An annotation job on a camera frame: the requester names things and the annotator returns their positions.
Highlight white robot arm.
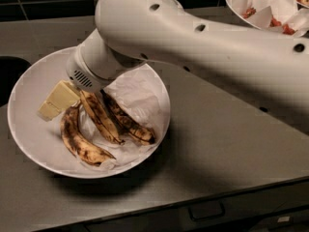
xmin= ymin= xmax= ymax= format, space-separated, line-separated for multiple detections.
xmin=66 ymin=0 xmax=309 ymax=131

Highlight red fruit pieces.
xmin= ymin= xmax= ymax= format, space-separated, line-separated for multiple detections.
xmin=241 ymin=7 xmax=295 ymax=35

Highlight large white bowl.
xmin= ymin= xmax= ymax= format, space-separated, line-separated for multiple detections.
xmin=7 ymin=45 xmax=172 ymax=180

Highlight white gripper with vent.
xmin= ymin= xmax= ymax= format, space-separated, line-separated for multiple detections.
xmin=38 ymin=45 xmax=112 ymax=121

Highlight left brown spotted banana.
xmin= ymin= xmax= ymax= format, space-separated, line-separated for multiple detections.
xmin=60 ymin=102 xmax=115 ymax=166

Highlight small white bowl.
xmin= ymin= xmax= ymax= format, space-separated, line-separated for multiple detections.
xmin=224 ymin=0 xmax=309 ymax=39

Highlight dark drawer handle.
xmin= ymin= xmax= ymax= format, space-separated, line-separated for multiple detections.
xmin=187 ymin=201 xmax=225 ymax=221

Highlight right dark spotted banana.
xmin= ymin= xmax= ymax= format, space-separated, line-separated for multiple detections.
xmin=100 ymin=90 xmax=156 ymax=145

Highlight white paper in large bowl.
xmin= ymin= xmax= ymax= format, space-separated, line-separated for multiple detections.
xmin=79 ymin=65 xmax=170 ymax=176

